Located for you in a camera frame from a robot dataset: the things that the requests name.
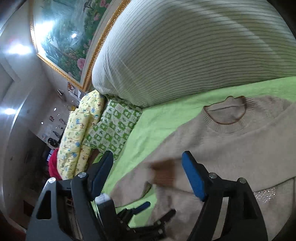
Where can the beige knit sweater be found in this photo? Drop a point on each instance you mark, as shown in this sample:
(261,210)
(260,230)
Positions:
(253,138)

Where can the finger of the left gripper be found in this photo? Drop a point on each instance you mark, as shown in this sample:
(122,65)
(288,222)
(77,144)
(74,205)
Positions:
(142,207)
(161,222)

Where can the green white patterned pillow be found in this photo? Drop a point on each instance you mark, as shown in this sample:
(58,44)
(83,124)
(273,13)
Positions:
(115,126)

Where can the white striped duvet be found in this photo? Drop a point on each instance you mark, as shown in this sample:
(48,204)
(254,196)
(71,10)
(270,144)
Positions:
(161,50)

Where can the red cloth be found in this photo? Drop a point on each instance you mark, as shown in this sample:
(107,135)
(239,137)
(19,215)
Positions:
(52,163)

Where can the yellow cartoon print blanket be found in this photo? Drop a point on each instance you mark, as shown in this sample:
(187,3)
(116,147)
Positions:
(73,155)

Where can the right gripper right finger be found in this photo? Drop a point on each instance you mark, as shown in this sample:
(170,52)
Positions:
(243,221)

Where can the gold framed landscape painting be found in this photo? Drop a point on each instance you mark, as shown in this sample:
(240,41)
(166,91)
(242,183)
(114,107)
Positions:
(68,35)

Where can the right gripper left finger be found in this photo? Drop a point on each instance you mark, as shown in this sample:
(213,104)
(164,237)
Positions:
(50,219)

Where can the green bed sheet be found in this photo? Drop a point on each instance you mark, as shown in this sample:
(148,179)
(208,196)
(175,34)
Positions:
(157,122)

